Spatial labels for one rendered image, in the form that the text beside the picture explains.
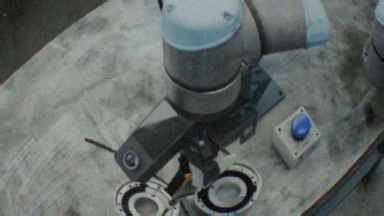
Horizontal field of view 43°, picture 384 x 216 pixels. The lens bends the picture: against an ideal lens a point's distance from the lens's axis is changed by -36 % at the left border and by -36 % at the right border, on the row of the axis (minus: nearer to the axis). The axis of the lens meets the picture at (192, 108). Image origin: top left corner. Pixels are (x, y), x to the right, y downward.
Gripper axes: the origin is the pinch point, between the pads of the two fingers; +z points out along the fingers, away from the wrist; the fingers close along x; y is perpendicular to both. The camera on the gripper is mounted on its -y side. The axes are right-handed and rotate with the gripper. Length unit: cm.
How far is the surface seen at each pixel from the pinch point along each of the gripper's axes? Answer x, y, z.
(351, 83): -1.8, 40.6, 13.2
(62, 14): 119, 24, 93
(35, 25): 126, 10, 93
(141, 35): 30.6, 13.0, 13.2
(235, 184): -1.4, 7.3, 10.8
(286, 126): 0.3, 18.8, 8.6
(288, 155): -3.7, 16.6, 10.1
